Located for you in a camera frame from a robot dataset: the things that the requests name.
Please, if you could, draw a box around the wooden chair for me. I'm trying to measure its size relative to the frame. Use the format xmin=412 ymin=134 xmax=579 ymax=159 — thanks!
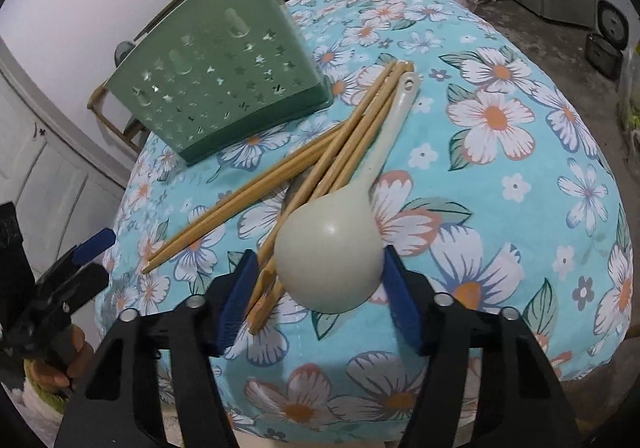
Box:
xmin=86 ymin=80 xmax=151 ymax=154

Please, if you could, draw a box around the grey round utensil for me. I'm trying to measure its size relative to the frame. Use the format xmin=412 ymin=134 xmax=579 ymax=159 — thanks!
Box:
xmin=114 ymin=40 xmax=137 ymax=67

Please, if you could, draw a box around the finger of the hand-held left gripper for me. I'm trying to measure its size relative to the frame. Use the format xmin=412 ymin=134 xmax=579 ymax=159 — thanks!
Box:
xmin=42 ymin=262 xmax=109 ymax=311
xmin=55 ymin=228 xmax=117 ymax=274

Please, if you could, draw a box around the person's left hand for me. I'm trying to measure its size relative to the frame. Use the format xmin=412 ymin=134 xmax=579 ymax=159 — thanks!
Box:
xmin=25 ymin=323 xmax=96 ymax=396

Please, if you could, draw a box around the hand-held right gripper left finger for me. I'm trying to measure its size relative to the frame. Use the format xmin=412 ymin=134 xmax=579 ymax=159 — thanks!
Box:
xmin=54 ymin=249 xmax=261 ymax=448

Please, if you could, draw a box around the blue floral tablecloth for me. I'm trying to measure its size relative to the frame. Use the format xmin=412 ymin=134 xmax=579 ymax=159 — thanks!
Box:
xmin=95 ymin=0 xmax=633 ymax=439

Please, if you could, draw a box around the green plastic utensil holder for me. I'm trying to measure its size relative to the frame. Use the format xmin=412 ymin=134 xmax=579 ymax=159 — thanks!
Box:
xmin=107 ymin=0 xmax=333 ymax=166

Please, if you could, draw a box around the pale green plastic spoon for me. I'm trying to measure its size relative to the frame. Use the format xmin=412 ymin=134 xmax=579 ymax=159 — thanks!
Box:
xmin=275 ymin=72 xmax=420 ymax=315

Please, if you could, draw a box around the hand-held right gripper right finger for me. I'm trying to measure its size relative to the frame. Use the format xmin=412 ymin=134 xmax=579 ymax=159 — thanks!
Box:
xmin=382 ymin=248 xmax=583 ymax=448

